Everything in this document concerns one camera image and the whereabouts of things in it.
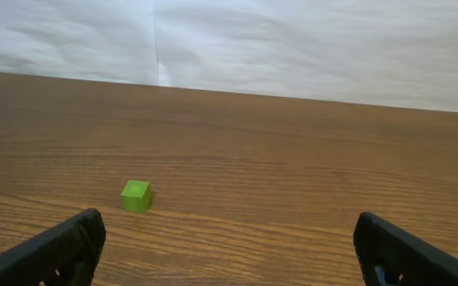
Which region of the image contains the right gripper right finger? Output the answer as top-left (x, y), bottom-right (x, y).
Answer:
top-left (352, 211), bottom-right (458, 286)

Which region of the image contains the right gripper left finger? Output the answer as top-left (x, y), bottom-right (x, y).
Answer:
top-left (0, 208), bottom-right (107, 286)

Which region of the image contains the green cube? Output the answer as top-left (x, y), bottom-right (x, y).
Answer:
top-left (120, 180), bottom-right (153, 214)

